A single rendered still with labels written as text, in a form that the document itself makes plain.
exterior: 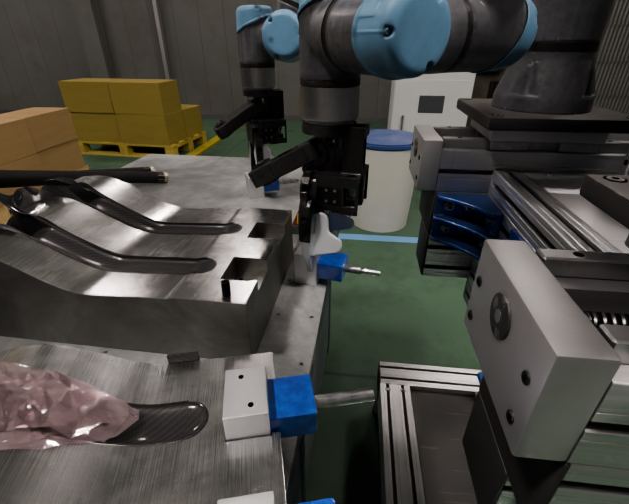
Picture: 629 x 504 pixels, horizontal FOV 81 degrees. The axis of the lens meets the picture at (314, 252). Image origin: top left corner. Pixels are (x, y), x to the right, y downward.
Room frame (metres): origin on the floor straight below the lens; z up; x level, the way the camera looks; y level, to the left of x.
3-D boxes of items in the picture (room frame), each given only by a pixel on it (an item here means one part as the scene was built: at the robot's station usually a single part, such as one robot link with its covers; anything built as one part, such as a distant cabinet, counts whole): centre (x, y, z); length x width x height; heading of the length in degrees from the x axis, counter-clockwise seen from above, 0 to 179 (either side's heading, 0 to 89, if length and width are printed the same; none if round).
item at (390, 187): (2.47, -0.47, 0.30); 0.49 x 0.49 x 0.60
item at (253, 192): (0.90, 0.10, 0.83); 0.13 x 0.05 x 0.05; 109
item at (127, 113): (4.62, 2.08, 0.39); 1.30 x 0.93 x 0.78; 84
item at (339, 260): (0.50, -0.04, 0.83); 0.13 x 0.05 x 0.05; 72
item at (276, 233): (0.50, 0.07, 0.87); 0.05 x 0.05 x 0.04; 82
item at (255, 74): (0.89, 0.12, 1.07); 0.08 x 0.08 x 0.05
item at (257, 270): (0.39, 0.09, 0.87); 0.05 x 0.05 x 0.04; 82
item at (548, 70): (0.68, -0.39, 1.09); 0.15 x 0.15 x 0.10
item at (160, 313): (0.48, 0.30, 0.87); 0.50 x 0.26 x 0.14; 82
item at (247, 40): (0.89, 0.12, 1.14); 0.09 x 0.08 x 0.11; 81
